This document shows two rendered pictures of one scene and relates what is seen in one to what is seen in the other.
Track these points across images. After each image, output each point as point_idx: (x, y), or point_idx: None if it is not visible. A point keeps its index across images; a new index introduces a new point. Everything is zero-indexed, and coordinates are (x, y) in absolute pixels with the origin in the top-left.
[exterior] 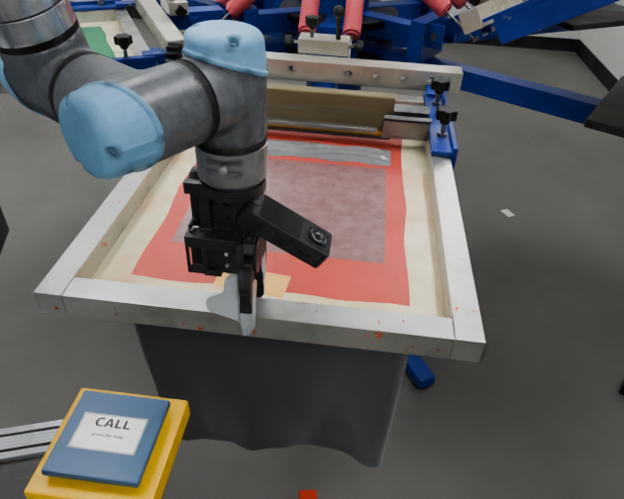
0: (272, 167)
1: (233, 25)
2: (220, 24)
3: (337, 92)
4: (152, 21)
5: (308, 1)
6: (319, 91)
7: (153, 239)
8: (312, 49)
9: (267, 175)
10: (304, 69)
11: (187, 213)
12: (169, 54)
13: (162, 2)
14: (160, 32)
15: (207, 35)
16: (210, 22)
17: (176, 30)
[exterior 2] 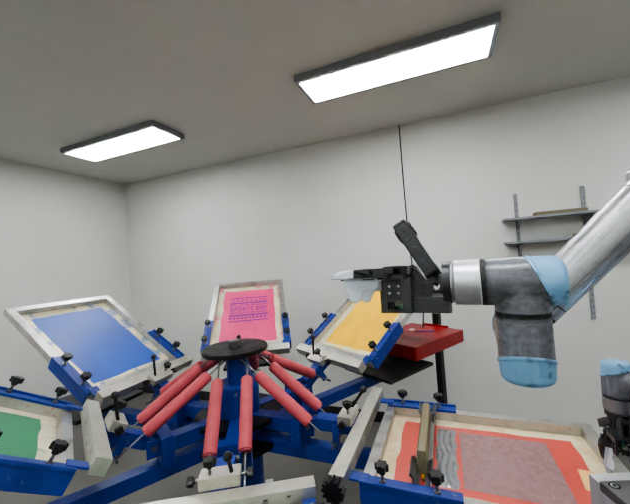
0: (473, 467)
1: (609, 360)
2: (611, 361)
3: (427, 416)
4: (244, 500)
5: (296, 404)
6: (427, 421)
7: None
8: (353, 419)
9: (484, 469)
10: (366, 431)
11: (546, 503)
12: (343, 486)
13: (212, 484)
14: (288, 490)
15: (627, 362)
16: (612, 362)
17: (286, 480)
